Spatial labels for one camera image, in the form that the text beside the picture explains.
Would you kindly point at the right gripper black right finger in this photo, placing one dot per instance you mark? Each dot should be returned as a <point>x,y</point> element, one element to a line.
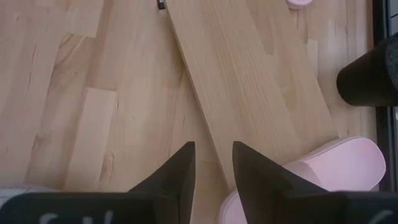
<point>261,180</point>

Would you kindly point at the pink slide sandal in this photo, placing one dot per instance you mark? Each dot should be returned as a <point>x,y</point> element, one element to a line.
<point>348,165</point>
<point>298,3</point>

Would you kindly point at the black metal table frame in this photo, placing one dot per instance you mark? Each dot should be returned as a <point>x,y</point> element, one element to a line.
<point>380,18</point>

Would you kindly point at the black frame wooden board shelf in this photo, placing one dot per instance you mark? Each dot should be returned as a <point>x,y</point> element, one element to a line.
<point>242,77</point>

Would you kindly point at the green potted plant black pot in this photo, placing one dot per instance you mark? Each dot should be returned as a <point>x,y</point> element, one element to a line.
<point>367,81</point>

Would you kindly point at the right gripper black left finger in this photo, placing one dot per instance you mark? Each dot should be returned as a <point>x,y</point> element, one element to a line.
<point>174,180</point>

